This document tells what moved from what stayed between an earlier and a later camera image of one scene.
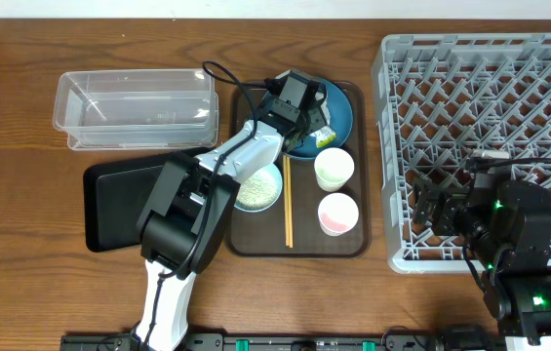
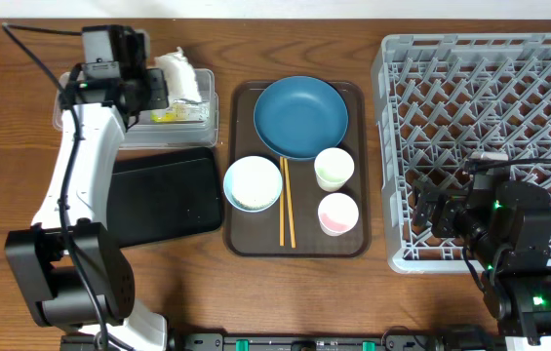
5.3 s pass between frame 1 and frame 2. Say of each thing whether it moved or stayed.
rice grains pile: stayed
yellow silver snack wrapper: moved
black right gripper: stayed
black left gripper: moved
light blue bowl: stayed
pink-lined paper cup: stayed
